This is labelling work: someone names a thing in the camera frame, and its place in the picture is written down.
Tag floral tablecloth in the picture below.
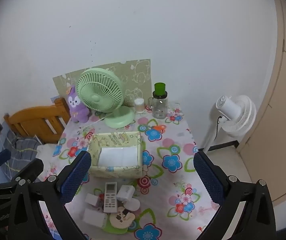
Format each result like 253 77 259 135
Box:
39 102 224 240

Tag white plug charger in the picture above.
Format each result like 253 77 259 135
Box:
117 185 133 202

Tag small white cube charger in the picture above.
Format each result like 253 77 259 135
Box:
85 193 100 207

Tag grey plaid blanket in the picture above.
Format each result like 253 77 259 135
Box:
0 130 43 180

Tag beige wooden door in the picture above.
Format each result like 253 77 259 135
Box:
238 0 286 208

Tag black fan cable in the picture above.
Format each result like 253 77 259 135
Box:
214 116 224 140

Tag yellow fabric storage box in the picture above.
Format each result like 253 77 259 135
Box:
88 131 145 178

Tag green cartoon wall paper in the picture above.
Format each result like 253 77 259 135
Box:
53 59 151 110

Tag white crumpled cloth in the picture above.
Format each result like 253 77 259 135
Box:
36 144 58 160

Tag glass jar with green lid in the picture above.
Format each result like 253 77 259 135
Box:
147 82 169 119

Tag green rounded case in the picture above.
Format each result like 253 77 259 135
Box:
103 224 131 235

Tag green desk fan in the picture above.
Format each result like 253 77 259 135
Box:
76 68 135 128

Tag white standing fan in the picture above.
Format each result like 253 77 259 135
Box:
203 95 257 153

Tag cotton swab jar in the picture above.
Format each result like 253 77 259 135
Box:
134 98 145 114

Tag purple plush toy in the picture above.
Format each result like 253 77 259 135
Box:
66 85 90 123

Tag wooden bed headboard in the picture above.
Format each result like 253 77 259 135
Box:
4 97 71 144

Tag white remote control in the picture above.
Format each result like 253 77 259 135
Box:
103 182 118 213

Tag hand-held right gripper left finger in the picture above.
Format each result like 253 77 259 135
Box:
6 151 92 240

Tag bear-shaped round case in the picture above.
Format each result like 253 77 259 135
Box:
109 207 136 229

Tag orange scissors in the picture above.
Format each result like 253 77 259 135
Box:
140 124 166 132

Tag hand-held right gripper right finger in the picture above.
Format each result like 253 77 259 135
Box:
193 151 277 240

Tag white rectangular power adapter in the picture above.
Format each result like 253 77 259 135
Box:
82 208 108 228

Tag white fan cable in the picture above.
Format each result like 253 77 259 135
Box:
87 114 113 128

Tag grey oval case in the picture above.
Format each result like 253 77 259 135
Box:
124 197 141 213

